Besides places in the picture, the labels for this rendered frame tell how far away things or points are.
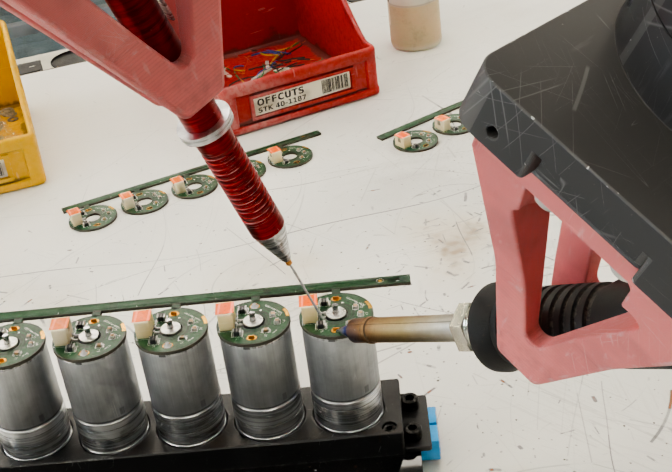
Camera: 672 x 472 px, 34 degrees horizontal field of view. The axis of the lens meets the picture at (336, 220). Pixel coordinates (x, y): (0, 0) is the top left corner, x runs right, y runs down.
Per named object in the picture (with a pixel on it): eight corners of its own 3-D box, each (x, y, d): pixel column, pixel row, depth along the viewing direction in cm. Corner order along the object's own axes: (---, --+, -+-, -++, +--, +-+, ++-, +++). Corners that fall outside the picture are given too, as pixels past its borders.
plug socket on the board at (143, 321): (159, 337, 37) (155, 321, 37) (134, 340, 37) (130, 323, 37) (162, 323, 38) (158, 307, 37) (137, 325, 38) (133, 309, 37)
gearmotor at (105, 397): (148, 469, 39) (118, 353, 36) (79, 475, 39) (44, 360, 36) (157, 422, 41) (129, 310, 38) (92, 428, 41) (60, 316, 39)
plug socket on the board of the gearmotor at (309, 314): (326, 322, 37) (323, 305, 36) (300, 324, 37) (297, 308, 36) (326, 308, 37) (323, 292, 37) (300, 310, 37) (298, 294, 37)
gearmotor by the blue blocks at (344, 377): (386, 448, 39) (373, 330, 36) (316, 454, 39) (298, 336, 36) (383, 402, 41) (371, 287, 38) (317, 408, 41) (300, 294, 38)
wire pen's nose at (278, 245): (263, 264, 34) (243, 232, 33) (288, 240, 34) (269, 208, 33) (284, 278, 33) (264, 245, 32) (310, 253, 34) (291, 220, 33)
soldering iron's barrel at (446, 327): (347, 363, 35) (491, 364, 30) (328, 319, 35) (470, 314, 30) (378, 340, 36) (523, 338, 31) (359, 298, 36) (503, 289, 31)
